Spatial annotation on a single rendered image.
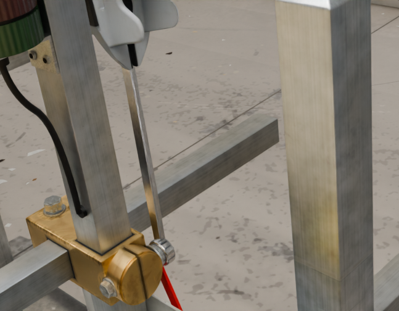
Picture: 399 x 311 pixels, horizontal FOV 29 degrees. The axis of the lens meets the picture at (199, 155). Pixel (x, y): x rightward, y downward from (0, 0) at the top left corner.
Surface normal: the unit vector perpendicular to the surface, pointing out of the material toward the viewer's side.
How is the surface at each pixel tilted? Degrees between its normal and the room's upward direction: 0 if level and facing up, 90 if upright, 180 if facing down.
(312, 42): 90
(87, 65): 90
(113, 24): 92
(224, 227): 0
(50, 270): 90
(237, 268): 0
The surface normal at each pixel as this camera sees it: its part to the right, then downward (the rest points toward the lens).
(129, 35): -0.69, 0.46
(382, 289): -0.12, -0.86
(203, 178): 0.71, 0.28
